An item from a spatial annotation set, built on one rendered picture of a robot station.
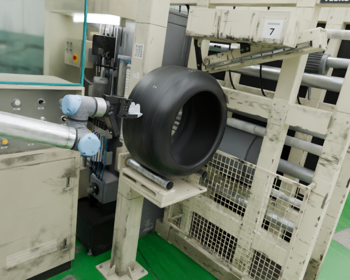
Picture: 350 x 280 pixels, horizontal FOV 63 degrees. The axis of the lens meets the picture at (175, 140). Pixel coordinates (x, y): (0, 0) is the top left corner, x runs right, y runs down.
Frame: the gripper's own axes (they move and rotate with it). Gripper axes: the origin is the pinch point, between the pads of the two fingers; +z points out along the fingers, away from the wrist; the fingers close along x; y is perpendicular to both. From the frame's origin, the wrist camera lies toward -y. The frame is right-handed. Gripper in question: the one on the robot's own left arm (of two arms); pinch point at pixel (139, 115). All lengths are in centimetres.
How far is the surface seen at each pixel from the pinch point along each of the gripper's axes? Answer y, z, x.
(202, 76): 23.2, 25.5, -9.8
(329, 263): -105, 190, -65
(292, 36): 50, 50, -37
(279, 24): 53, 42, -33
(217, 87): 19.7, 37.0, -11.8
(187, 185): -39, 44, -3
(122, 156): -29.0, 13.5, 22.8
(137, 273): -118, 46, 23
